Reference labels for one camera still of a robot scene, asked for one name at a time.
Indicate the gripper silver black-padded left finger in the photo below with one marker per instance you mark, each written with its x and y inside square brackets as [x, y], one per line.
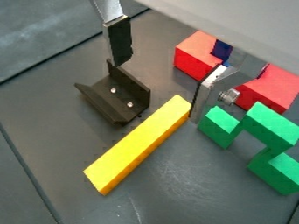
[116, 29]

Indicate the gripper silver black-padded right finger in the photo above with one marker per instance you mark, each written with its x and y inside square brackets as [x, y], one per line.
[243, 70]

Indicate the blue U-shaped block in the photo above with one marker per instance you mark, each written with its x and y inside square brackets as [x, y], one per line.
[222, 51]

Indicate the black metal bracket holder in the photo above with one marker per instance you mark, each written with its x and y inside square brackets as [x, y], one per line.
[119, 96]

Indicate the red board base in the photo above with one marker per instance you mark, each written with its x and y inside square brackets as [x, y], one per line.
[275, 88]

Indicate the green zigzag block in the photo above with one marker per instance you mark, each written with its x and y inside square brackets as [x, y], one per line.
[276, 132]

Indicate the long yellow block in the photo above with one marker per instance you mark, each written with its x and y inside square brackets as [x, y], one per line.
[114, 165]

